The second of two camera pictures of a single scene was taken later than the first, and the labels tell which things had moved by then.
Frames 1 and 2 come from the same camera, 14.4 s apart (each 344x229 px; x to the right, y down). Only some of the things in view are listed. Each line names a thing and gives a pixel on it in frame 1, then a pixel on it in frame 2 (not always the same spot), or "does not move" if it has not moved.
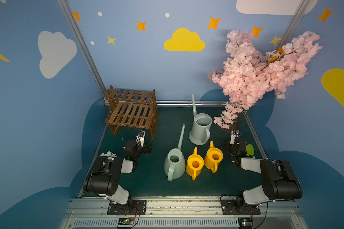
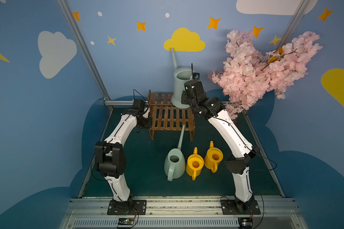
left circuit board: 125,221 does not move
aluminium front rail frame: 86,213 does not move
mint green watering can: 175,165 does not move
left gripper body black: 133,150 → 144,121
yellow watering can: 195,164 does not move
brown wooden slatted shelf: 131,109 → 164,116
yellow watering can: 214,156 does not move
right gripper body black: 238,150 → 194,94
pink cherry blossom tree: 249,73 does not move
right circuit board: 245,223 does not move
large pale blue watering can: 200,134 → 181,75
